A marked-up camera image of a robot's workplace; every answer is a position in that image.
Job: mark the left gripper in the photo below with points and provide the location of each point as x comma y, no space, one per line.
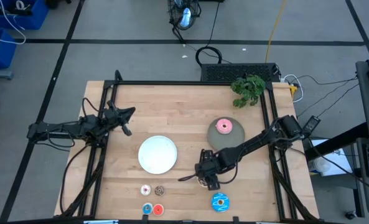
111,116

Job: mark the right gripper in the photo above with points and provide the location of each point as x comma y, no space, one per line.
207,168

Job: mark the large chocolate iced donut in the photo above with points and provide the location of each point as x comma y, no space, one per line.
201,182

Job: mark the large blue iced donut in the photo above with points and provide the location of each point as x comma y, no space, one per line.
215,205

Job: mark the large pink iced donut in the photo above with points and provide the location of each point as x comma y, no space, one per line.
219,127

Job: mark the small chocolate iced donut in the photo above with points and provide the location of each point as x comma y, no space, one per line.
156,190

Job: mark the white sprinkled mini donut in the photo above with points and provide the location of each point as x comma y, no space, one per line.
142,190

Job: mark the small blue iced donut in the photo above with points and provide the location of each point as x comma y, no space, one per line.
144,209

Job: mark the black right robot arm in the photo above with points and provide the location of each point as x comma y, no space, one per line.
255,140

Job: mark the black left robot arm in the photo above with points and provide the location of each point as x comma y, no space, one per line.
63,129

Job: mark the grey round plate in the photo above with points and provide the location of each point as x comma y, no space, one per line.
216,140

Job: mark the white round plate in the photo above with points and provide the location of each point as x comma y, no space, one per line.
157,154

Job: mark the small red iced donut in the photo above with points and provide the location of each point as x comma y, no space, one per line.
155,211

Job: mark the green potted plant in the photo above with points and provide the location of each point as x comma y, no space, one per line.
249,88

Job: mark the black power adapter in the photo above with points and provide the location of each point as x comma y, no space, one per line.
311,123

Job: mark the black floor fan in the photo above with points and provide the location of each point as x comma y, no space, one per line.
184,15

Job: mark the white paper sheet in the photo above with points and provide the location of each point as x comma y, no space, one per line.
336,158

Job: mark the blue plastic bin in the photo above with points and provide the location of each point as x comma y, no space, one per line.
31,18
3,56

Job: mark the black caster wheel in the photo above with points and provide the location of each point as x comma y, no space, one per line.
350,214

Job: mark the black aluminium table frame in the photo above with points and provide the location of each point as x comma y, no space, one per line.
187,83

